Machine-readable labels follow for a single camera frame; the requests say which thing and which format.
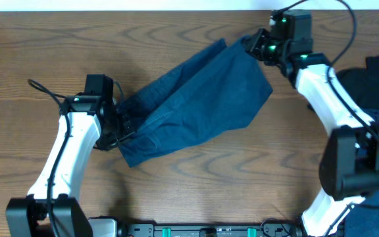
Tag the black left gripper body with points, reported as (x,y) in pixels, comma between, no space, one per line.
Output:
(120,129)

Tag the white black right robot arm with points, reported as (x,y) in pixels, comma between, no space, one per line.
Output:
(349,169)

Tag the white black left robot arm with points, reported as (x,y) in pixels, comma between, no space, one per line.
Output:
(88,121)

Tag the black garment on right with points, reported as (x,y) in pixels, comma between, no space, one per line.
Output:
(362,84)

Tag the dark blue denim shorts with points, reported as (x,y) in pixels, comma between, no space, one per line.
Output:
(218,89)

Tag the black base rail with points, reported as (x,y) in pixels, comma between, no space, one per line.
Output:
(209,230)

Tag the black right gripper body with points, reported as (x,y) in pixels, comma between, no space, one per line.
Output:
(267,49)

